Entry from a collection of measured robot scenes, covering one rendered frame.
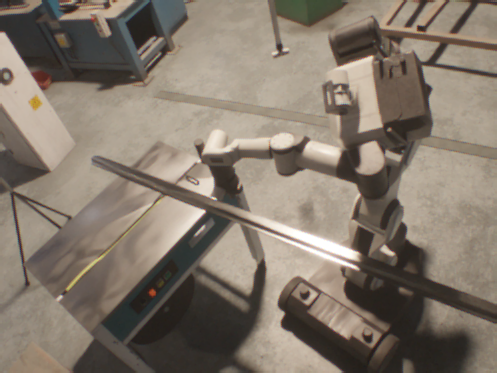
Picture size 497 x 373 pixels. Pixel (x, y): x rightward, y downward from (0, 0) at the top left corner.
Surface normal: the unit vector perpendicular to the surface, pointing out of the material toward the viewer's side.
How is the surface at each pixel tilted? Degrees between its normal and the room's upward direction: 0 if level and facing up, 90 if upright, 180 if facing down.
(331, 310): 0
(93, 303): 0
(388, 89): 38
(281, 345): 0
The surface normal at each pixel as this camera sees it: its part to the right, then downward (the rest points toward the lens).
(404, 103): -0.58, -0.13
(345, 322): -0.22, -0.66
